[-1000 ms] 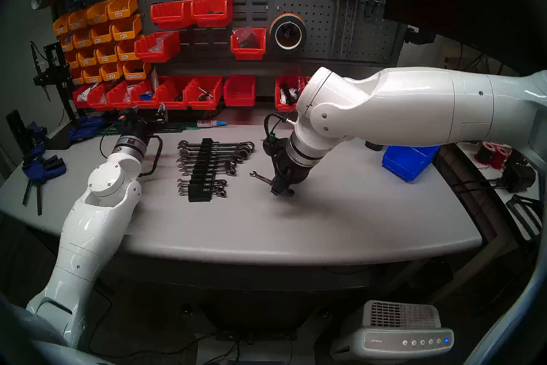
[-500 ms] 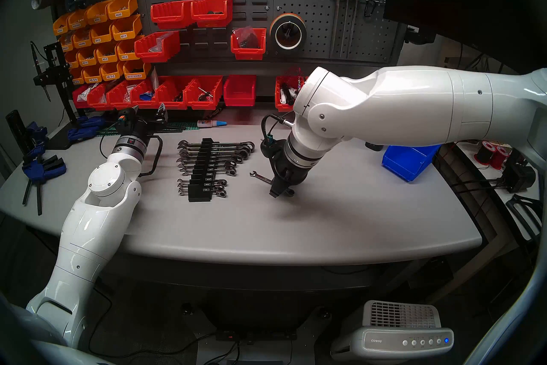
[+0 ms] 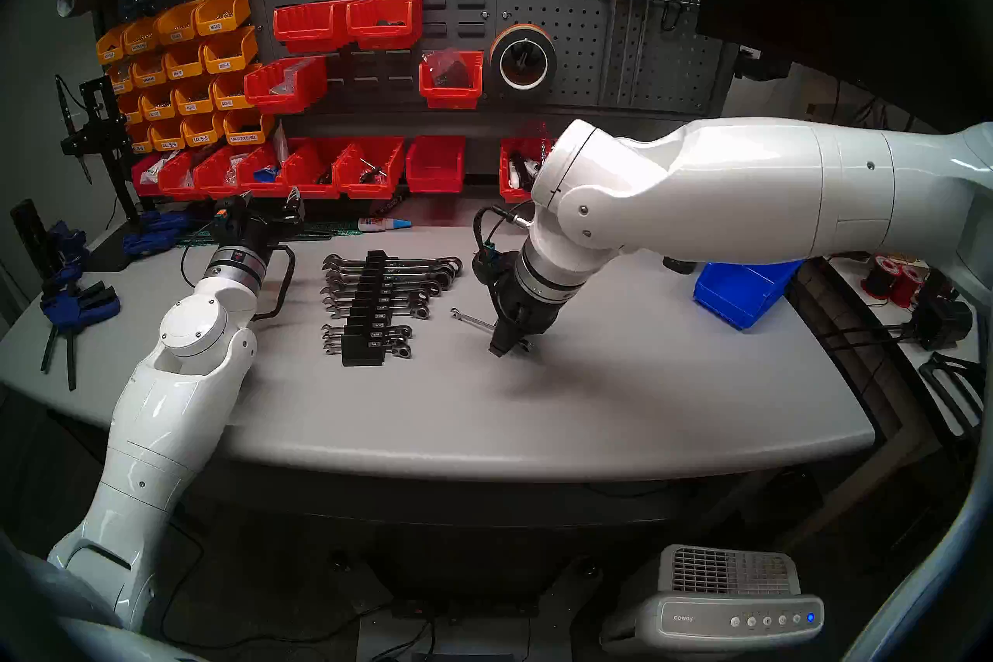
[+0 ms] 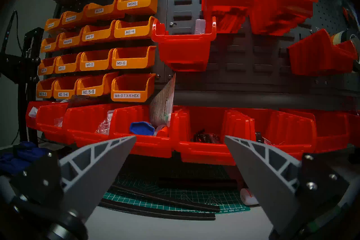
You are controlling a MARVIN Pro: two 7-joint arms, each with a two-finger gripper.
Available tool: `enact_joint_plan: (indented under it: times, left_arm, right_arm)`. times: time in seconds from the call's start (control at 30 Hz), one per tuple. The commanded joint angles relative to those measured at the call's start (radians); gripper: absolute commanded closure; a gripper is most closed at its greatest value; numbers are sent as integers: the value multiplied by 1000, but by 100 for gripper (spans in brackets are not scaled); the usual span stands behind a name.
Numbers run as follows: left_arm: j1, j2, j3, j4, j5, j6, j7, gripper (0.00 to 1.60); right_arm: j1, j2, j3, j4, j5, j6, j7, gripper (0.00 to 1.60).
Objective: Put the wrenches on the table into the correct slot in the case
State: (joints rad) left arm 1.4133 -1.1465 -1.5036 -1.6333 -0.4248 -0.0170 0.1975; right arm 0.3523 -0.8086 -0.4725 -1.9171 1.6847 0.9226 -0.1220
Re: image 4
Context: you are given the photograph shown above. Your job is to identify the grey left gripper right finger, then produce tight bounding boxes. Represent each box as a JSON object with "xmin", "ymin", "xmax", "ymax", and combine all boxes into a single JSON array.
[{"xmin": 224, "ymin": 135, "xmax": 350, "ymax": 240}]

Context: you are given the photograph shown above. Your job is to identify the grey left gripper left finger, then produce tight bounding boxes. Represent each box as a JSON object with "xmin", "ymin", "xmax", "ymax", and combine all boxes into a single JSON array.
[{"xmin": 11, "ymin": 135, "xmax": 137, "ymax": 240}]

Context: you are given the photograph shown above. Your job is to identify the small white red object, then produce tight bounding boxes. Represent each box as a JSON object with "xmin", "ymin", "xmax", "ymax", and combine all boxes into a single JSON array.
[{"xmin": 240, "ymin": 188, "xmax": 259, "ymax": 205}]

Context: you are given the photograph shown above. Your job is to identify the clear plastic bag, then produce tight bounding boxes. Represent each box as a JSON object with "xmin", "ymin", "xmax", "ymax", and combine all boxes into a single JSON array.
[{"xmin": 96, "ymin": 117, "xmax": 113, "ymax": 134}]

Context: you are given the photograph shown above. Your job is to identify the blue plastic cap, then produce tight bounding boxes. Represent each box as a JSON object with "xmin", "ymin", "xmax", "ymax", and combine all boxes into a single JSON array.
[{"xmin": 129, "ymin": 121, "xmax": 156, "ymax": 136}]

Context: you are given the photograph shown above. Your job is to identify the black tools in bin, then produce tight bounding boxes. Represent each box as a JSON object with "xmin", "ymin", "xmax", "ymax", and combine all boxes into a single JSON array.
[{"xmin": 193, "ymin": 129, "xmax": 221, "ymax": 144}]

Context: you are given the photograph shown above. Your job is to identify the blue clamp pile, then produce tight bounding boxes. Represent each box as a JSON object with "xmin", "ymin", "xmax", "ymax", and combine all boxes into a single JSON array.
[{"xmin": 0, "ymin": 142, "xmax": 49, "ymax": 175}]

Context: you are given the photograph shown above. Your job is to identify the green cutting mat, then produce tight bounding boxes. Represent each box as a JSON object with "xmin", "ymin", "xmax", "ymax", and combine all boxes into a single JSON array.
[{"xmin": 97, "ymin": 152, "xmax": 251, "ymax": 214}]

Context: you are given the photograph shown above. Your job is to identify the orange-yellow bin M2.5-6 label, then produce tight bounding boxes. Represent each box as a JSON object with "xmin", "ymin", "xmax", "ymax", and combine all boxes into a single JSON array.
[{"xmin": 53, "ymin": 76, "xmax": 85, "ymax": 100}]

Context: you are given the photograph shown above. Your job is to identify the orange-yellow bin M2.5-5 label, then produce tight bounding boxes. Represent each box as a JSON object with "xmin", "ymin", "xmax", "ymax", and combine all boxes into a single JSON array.
[{"xmin": 77, "ymin": 72, "xmax": 119, "ymax": 97}]

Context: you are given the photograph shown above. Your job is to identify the orange-yellow bin M2.5-8 label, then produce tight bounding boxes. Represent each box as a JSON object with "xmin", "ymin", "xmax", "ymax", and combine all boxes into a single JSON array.
[{"xmin": 36, "ymin": 78, "xmax": 59, "ymax": 99}]

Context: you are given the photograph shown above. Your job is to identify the orange-yellow bin M4-0.7 HEX label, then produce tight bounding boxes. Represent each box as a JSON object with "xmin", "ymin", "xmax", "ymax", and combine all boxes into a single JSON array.
[{"xmin": 111, "ymin": 74, "xmax": 156, "ymax": 102}]

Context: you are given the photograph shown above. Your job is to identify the folded paper manual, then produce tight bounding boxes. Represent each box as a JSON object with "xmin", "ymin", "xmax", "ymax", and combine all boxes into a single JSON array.
[{"xmin": 149, "ymin": 73, "xmax": 177, "ymax": 127}]

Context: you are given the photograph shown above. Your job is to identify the orange-yellow bin M3-12 label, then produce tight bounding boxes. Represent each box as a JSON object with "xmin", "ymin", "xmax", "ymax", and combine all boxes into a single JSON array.
[{"xmin": 55, "ymin": 52, "xmax": 82, "ymax": 74}]

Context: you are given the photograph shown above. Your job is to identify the orange-yellow bin M3-8 label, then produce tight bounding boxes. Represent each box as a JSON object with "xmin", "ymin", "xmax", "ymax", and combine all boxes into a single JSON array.
[{"xmin": 80, "ymin": 49, "xmax": 114, "ymax": 72}]

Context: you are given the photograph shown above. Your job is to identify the orange-yellow bin M3-16 label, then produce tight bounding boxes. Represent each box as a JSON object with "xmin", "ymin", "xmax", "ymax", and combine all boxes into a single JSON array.
[{"xmin": 38, "ymin": 57, "xmax": 58, "ymax": 76}]

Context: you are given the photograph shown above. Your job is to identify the orange-yellow bin M3-6 label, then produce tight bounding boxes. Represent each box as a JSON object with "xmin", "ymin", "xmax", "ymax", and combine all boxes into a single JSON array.
[{"xmin": 112, "ymin": 45, "xmax": 157, "ymax": 70}]

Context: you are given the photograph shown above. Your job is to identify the black metal stand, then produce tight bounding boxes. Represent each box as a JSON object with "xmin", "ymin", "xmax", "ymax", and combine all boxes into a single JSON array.
[{"xmin": 0, "ymin": 10, "xmax": 45, "ymax": 147}]

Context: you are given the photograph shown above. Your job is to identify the orange-yellow bin M4X4X6 label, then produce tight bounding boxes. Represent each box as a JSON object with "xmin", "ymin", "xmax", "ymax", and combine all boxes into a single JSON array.
[{"xmin": 58, "ymin": 28, "xmax": 85, "ymax": 49}]

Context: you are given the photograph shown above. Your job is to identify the orange-yellow bin M4X6X6 label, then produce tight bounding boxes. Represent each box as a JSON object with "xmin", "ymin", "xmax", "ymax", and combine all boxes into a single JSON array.
[{"xmin": 40, "ymin": 35, "xmax": 61, "ymax": 53}]

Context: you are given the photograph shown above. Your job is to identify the orange-yellow bin M4-6 label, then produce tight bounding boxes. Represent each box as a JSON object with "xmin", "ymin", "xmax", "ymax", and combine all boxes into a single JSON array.
[{"xmin": 82, "ymin": 20, "xmax": 117, "ymax": 42}]

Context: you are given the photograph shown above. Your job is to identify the orange-yellow bin M3-4 label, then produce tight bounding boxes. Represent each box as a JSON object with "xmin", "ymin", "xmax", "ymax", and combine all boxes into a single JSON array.
[{"xmin": 114, "ymin": 16, "xmax": 158, "ymax": 40}]

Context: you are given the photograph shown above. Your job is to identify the orange-yellow bin M3X5X4 label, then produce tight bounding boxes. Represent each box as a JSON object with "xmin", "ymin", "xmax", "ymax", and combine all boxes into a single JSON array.
[{"xmin": 44, "ymin": 13, "xmax": 66, "ymax": 32}]

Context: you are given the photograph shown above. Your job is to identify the orange-yellow bin M3X8 BAD label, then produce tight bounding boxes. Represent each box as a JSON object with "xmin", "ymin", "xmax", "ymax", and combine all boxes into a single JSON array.
[{"xmin": 61, "ymin": 5, "xmax": 90, "ymax": 28}]

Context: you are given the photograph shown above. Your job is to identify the stacked tape rolls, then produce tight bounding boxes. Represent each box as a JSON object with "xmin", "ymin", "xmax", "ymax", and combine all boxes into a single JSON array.
[{"xmin": 331, "ymin": 30, "xmax": 360, "ymax": 72}]

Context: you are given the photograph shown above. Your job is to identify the clear plastic box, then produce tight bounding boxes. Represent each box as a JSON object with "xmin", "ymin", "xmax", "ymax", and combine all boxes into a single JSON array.
[{"xmin": 195, "ymin": 19, "xmax": 206, "ymax": 35}]

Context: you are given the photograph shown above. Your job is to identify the orange-yellow bin M3X6 label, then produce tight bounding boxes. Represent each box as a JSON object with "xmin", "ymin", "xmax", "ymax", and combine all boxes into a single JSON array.
[{"xmin": 117, "ymin": 0, "xmax": 159, "ymax": 16}]

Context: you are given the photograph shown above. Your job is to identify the long black cable tie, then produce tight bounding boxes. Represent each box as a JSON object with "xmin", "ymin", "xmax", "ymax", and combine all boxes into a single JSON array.
[
  {"xmin": 98, "ymin": 199, "xmax": 216, "ymax": 221},
  {"xmin": 113, "ymin": 183, "xmax": 220, "ymax": 212}
]

